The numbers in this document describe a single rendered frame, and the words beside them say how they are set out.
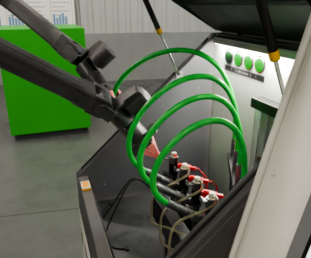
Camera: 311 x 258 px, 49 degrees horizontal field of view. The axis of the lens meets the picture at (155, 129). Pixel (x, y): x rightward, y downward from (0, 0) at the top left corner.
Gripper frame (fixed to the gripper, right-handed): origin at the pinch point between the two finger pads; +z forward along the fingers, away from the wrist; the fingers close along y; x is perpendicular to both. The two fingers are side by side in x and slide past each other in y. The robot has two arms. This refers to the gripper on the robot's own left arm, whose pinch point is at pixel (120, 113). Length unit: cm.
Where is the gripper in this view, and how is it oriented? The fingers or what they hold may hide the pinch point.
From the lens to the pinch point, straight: 104.2
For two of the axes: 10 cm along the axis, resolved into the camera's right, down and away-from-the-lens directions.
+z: 6.1, 7.8, -1.5
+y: 3.6, -1.0, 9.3
